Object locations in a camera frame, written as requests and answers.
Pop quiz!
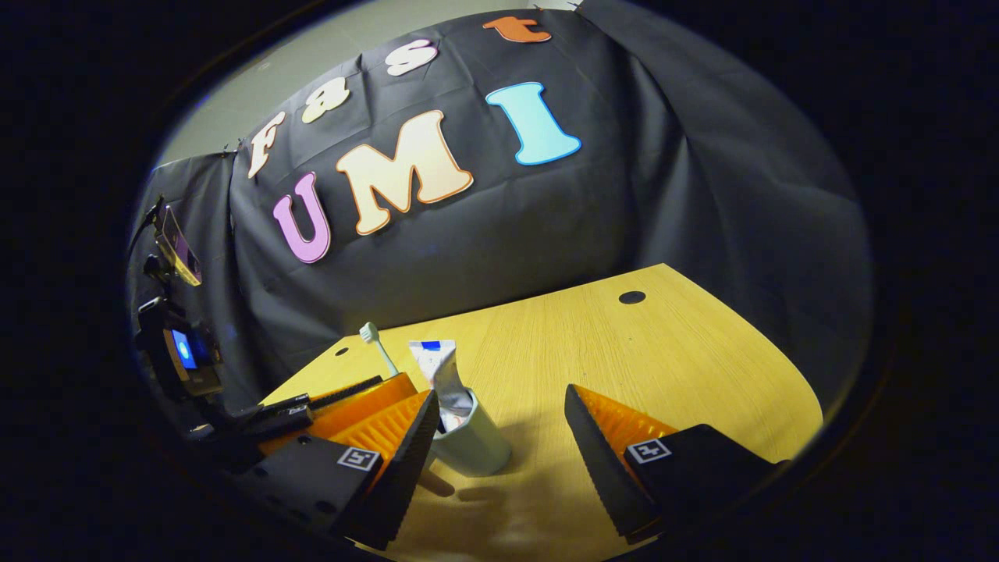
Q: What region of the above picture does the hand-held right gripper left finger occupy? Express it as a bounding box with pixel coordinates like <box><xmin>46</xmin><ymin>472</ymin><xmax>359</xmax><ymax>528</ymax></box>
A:
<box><xmin>234</xmin><ymin>389</ymin><xmax>442</xmax><ymax>551</ymax></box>

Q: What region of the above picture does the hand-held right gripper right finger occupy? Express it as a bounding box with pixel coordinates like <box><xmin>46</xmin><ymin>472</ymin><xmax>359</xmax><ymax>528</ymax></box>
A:
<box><xmin>564</xmin><ymin>383</ymin><xmax>789</xmax><ymax>546</ymax></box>

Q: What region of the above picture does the pale green toothbrush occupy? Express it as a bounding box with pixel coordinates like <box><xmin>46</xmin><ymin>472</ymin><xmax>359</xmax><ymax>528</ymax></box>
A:
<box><xmin>359</xmin><ymin>322</ymin><xmax>400</xmax><ymax>379</ymax></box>

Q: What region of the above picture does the pale green cup wooden handle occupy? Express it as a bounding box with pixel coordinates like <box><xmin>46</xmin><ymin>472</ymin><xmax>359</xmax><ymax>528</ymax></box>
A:
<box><xmin>418</xmin><ymin>388</ymin><xmax>514</xmax><ymax>498</ymax></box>

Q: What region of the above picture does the white toothpaste tube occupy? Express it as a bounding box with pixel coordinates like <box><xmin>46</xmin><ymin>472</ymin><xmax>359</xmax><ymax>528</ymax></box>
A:
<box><xmin>408</xmin><ymin>340</ymin><xmax>475</xmax><ymax>432</ymax></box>

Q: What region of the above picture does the wooden desktop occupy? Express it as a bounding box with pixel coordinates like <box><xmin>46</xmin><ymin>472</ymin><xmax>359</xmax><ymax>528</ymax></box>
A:
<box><xmin>261</xmin><ymin>263</ymin><xmax>824</xmax><ymax>561</ymax></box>

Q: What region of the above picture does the black backdrop cloth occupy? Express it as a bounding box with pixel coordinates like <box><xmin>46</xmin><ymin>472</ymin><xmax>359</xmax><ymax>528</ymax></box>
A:
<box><xmin>129</xmin><ymin>0</ymin><xmax>873</xmax><ymax>414</ymax></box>

